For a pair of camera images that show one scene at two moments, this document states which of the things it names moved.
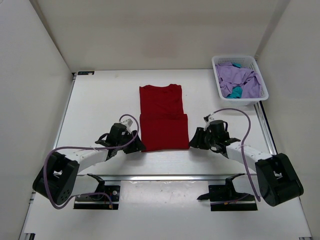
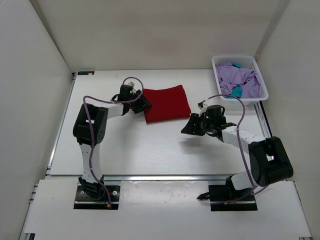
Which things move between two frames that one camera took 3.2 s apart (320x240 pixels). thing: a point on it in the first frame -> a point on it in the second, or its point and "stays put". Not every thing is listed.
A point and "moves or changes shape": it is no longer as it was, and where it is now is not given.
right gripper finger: x=200 y=139 -> x=197 y=125
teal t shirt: x=236 y=93 stays put
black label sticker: x=86 y=72 stays put
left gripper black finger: x=136 y=145 -> x=139 y=104
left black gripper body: x=122 y=142 -> x=135 y=94
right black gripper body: x=212 y=140 -> x=210 y=124
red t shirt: x=163 y=125 moves or changes shape
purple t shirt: x=231 y=76 stays put
